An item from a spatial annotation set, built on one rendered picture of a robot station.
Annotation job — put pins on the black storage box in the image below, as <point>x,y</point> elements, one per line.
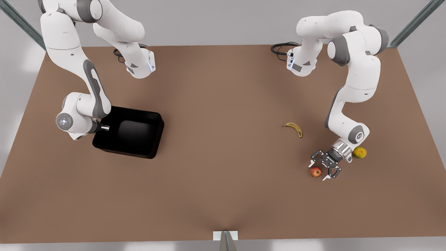
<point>132,134</point>

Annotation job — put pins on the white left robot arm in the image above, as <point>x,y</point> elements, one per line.
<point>359,76</point>

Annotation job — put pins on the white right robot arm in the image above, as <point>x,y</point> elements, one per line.
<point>62,35</point>

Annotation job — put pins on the red apple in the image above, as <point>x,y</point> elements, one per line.
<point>315,172</point>

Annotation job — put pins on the yellow-green orange fruit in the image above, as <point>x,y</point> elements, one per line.
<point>360,152</point>

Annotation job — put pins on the yellow banana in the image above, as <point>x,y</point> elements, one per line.
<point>295,127</point>

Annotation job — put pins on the silver frame post with foot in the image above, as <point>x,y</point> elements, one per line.
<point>227,240</point>

